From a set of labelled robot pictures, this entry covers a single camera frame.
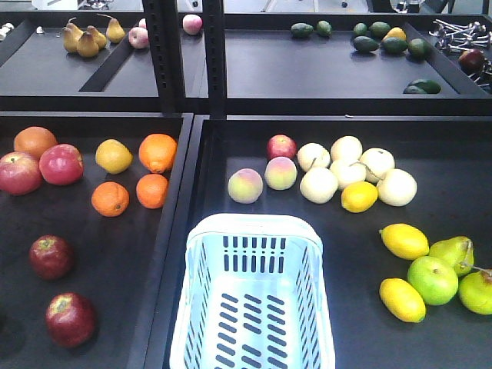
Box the large orange back left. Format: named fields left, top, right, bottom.
left=14, top=126, right=58, bottom=159

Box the small red apple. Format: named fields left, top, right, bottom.
left=267, top=134, right=297, bottom=160

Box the large navel orange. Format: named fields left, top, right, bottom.
left=138, top=133, right=178, bottom=174

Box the dark red apple near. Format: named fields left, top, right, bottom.
left=45, top=292, right=98, bottom=348

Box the light blue plastic basket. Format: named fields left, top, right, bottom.
left=169, top=214, right=336, bottom=369

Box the pink red apple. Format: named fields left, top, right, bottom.
left=1, top=151, right=43, bottom=195
left=39, top=144, right=84, bottom=185

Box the small orange left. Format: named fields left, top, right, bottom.
left=91, top=181, right=130, bottom=218

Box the yellow orange citrus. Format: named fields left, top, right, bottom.
left=95, top=139, right=133, bottom=175

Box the small orange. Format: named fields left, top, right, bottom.
left=136, top=174, right=168, bottom=209
left=91, top=181, right=130, bottom=218

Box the white pear front right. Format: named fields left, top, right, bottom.
left=377, top=168, right=417, bottom=207

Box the yellow lemon upper right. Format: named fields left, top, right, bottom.
left=379, top=223, right=430, bottom=261

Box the small orange right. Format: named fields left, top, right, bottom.
left=136, top=174, right=168, bottom=209

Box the dark red apple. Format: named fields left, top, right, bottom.
left=28, top=234, right=75, bottom=281
left=45, top=292, right=98, bottom=348

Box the green pear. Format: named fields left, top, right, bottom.
left=428, top=236, right=474, bottom=277

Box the black wood display stand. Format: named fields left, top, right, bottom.
left=1, top=11, right=491, bottom=368

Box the peach right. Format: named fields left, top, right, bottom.
left=264, top=157, right=298, bottom=191

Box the peach left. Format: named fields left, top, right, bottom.
left=228, top=168, right=263, bottom=204

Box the peach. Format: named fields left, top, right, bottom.
left=228, top=168, right=263, bottom=204
left=264, top=157, right=298, bottom=191

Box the pink red apple left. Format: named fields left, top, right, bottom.
left=1, top=151, right=43, bottom=195

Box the dark red apple far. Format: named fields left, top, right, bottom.
left=28, top=234, right=75, bottom=281

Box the yellow lemon centre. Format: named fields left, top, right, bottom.
left=341, top=181, right=378, bottom=213

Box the yellow lemon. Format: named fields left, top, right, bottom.
left=379, top=278, right=427, bottom=323
left=379, top=223, right=430, bottom=261
left=341, top=181, right=378, bottom=213

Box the green apple at edge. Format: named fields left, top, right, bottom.
left=458, top=271, right=492, bottom=315

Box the pink red apple right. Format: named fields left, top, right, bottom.
left=39, top=144, right=84, bottom=185

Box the yellow lemon lower right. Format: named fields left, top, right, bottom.
left=379, top=278, right=427, bottom=323

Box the white pear front left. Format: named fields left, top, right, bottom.
left=300, top=167, right=338, bottom=204

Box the white pear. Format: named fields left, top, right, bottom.
left=300, top=167, right=338, bottom=204
left=377, top=168, right=417, bottom=207

